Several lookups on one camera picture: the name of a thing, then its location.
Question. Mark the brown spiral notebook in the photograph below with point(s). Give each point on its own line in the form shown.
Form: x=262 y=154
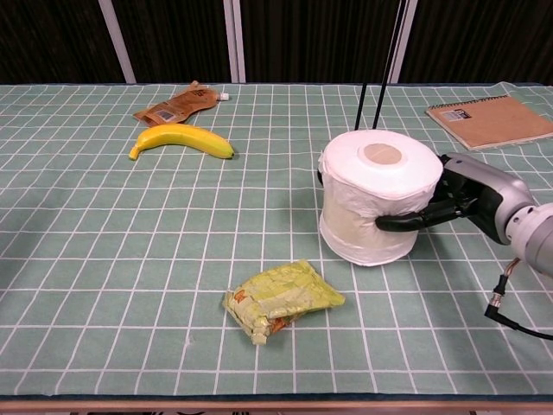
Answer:
x=497 y=121

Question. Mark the dark partition panel white frame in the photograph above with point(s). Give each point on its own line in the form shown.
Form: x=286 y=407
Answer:
x=315 y=39
x=484 y=39
x=47 y=39
x=173 y=39

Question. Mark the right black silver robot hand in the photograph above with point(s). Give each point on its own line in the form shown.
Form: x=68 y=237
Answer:
x=484 y=194

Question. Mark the yellow banana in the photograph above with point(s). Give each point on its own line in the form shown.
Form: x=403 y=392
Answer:
x=181 y=137

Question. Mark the green checkered tablecloth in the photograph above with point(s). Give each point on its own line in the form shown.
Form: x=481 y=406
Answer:
x=129 y=238

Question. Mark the green crumpled snack packet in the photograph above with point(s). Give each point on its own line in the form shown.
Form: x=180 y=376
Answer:
x=285 y=298

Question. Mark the brown spouted sauce pouch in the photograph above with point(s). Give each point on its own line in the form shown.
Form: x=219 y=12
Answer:
x=177 y=108

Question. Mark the white toilet paper roll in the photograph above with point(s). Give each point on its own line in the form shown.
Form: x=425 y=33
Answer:
x=371 y=203

